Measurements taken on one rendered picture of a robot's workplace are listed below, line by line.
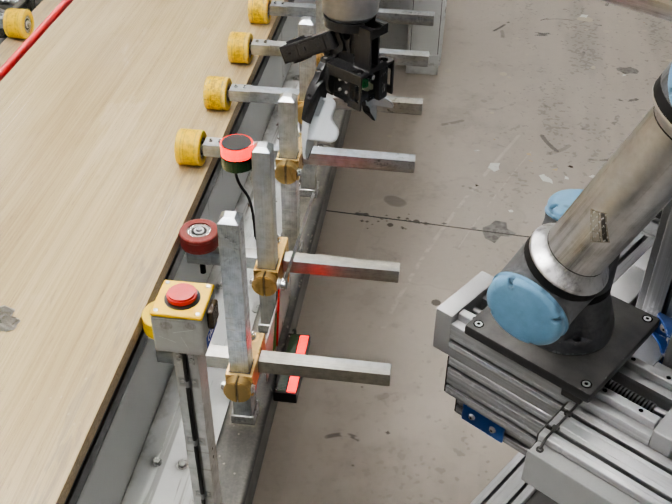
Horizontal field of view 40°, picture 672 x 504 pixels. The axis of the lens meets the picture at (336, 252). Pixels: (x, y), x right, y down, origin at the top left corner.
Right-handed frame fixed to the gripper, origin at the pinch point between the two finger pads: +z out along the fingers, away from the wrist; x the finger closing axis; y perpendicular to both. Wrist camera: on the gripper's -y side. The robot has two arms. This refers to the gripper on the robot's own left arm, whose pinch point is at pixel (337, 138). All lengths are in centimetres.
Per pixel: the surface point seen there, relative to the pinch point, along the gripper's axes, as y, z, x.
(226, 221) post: -12.6, 15.1, -11.7
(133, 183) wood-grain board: -65, 42, 7
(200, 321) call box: 6.0, 10.3, -33.0
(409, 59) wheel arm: -52, 37, 87
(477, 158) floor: -91, 132, 189
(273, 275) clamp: -24, 45, 9
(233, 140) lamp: -31.7, 17.0, 7.6
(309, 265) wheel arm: -22, 46, 17
